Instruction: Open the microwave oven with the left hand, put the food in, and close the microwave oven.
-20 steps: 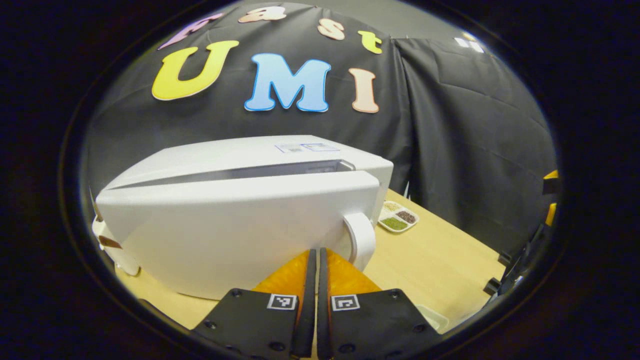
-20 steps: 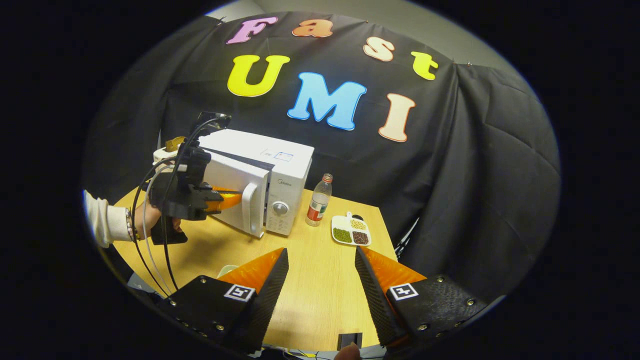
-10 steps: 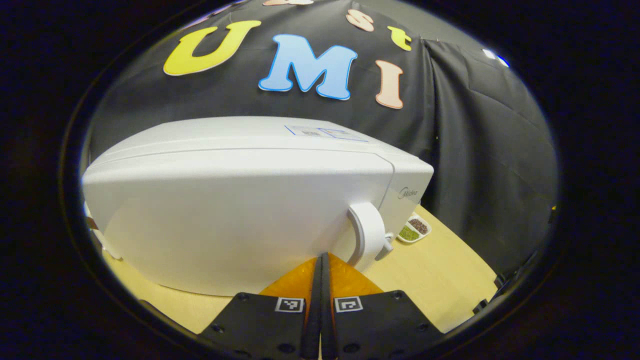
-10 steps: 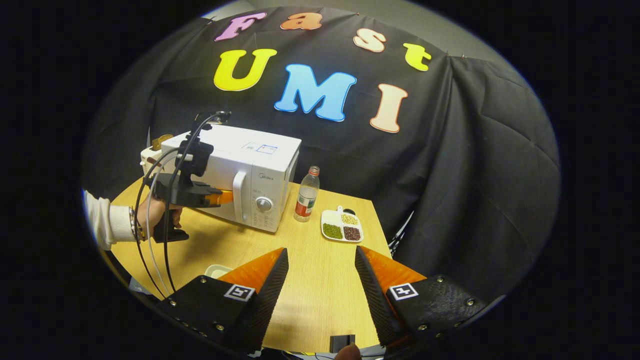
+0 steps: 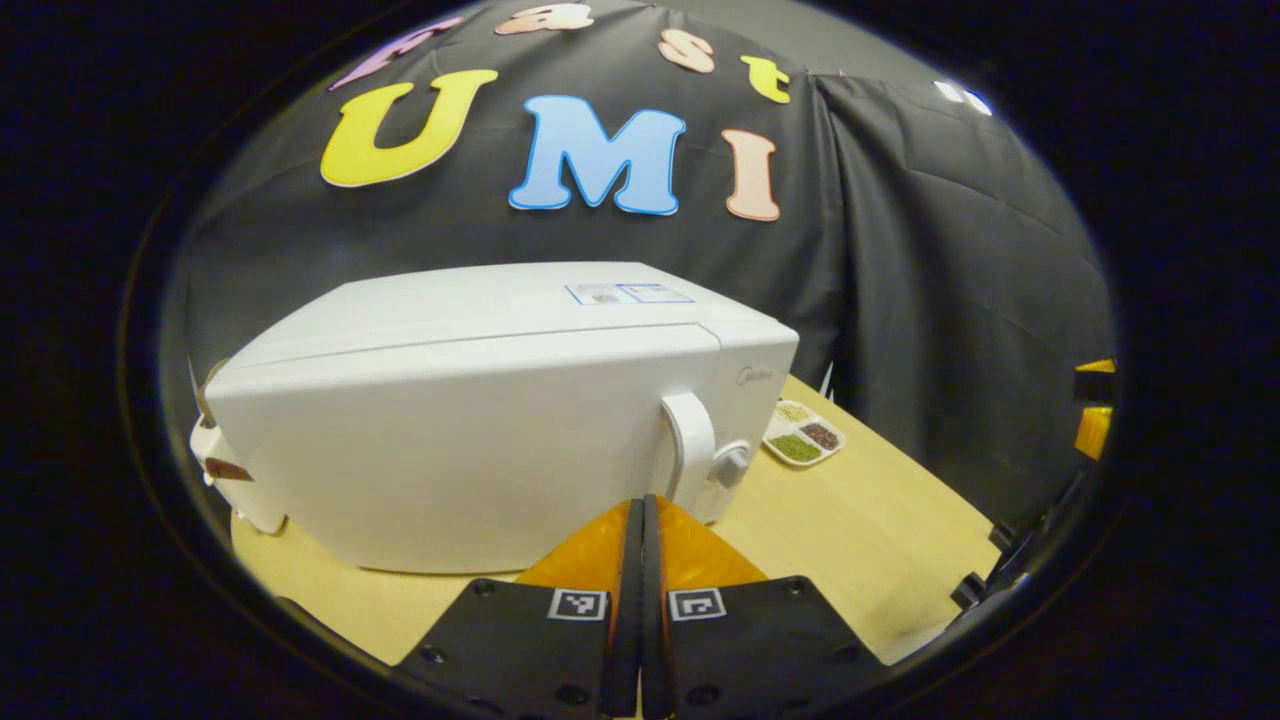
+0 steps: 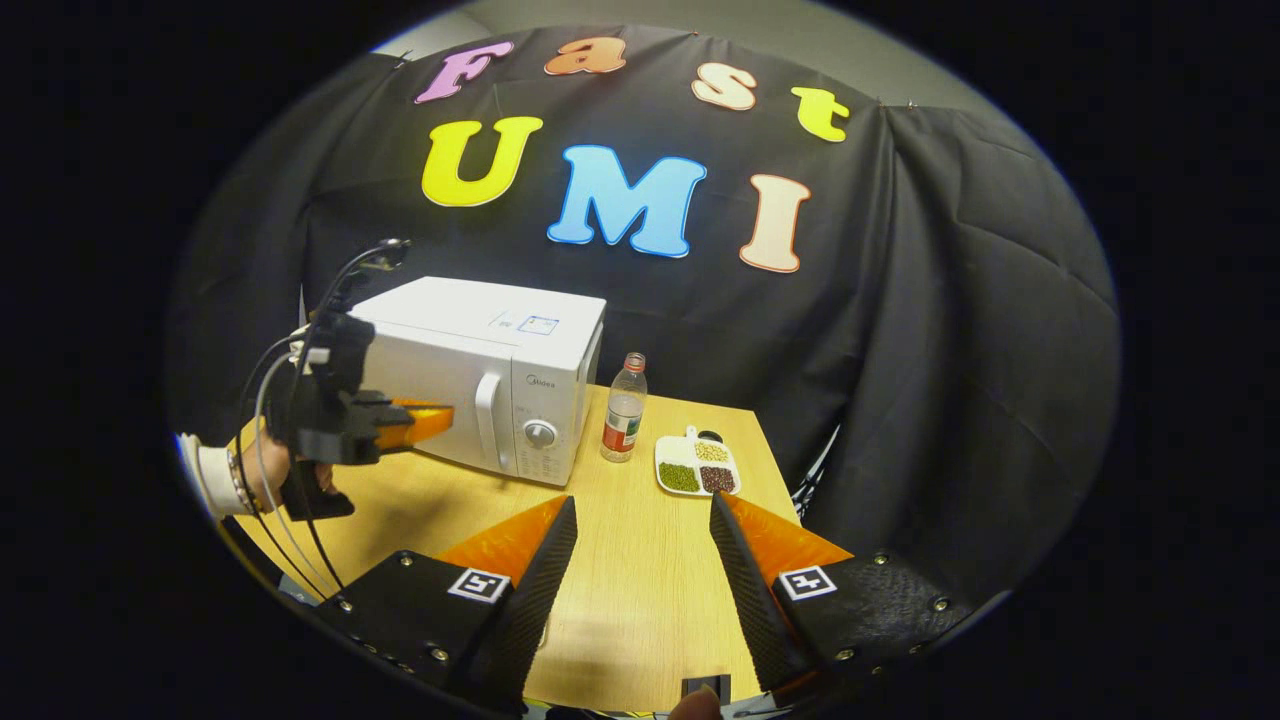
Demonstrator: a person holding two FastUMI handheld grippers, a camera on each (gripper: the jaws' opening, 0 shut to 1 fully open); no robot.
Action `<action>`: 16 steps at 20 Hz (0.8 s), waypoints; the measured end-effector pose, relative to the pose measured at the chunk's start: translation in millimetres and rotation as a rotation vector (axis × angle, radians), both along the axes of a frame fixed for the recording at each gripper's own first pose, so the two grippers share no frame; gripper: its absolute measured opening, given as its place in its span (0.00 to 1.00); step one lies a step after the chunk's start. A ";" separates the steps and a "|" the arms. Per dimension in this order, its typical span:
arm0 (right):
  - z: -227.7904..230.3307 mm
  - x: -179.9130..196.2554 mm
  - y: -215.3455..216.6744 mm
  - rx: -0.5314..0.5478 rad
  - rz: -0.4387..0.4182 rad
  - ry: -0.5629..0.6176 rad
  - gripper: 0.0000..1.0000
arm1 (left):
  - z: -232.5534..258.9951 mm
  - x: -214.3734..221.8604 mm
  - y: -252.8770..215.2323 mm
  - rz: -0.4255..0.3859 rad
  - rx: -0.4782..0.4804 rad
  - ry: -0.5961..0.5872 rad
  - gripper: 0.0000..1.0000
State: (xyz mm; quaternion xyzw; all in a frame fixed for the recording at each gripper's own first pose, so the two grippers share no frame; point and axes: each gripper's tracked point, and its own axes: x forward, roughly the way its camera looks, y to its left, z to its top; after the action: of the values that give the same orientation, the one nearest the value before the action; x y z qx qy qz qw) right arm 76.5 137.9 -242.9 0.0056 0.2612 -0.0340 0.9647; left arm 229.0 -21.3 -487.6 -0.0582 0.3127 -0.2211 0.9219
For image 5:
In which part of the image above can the white toaster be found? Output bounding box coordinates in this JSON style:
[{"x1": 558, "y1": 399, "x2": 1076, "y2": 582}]
[{"x1": 188, "y1": 358, "x2": 291, "y2": 536}]

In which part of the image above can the white divided dish of beans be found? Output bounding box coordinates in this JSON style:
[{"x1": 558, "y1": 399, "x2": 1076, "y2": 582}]
[{"x1": 761, "y1": 399, "x2": 848, "y2": 468}]

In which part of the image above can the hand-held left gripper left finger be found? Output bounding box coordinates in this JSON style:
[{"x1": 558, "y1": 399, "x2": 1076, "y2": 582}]
[{"x1": 393, "y1": 497, "x2": 645, "y2": 720}]

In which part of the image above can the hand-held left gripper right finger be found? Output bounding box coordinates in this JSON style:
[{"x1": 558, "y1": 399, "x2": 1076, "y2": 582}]
[{"x1": 642, "y1": 494, "x2": 893, "y2": 720}]

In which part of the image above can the twin ceiling light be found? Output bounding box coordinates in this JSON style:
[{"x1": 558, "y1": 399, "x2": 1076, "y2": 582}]
[{"x1": 933, "y1": 78, "x2": 994, "y2": 118}]

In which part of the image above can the white microwave oven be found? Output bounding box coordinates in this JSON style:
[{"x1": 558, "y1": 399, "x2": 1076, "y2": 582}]
[{"x1": 203, "y1": 261, "x2": 801, "y2": 576}]

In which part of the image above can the black backdrop cloth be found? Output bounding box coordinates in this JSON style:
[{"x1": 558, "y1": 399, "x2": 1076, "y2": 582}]
[{"x1": 160, "y1": 0, "x2": 1116, "y2": 526}]

